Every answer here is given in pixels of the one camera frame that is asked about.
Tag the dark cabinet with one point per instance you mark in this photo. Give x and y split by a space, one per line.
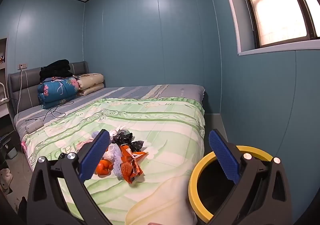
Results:
7 145

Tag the blue floral folded quilt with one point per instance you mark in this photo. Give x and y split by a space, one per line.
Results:
57 92

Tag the pink cloth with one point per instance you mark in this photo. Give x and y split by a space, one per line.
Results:
85 145

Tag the window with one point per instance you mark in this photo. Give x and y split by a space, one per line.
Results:
275 2

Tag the white metal frame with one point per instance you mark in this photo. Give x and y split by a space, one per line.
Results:
3 90

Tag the grey headboard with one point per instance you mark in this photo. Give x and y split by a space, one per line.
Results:
25 82

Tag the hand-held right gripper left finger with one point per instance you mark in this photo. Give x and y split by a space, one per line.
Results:
96 155

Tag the beige stacked pillows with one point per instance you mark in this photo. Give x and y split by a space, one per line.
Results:
90 81

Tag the yellow-rimmed black trash bin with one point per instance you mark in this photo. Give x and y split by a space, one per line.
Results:
195 177

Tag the grey striped pillow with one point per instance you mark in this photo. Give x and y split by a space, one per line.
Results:
140 91

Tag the black folded clothing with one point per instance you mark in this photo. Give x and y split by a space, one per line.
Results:
56 69

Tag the wall outlet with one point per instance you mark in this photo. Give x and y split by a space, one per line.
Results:
22 66

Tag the black plastic bag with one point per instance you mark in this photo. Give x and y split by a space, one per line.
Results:
137 145
122 138

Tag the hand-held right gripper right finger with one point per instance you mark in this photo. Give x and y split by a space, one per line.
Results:
225 157

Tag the green floral bedspread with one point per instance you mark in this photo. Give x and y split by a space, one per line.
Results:
162 125

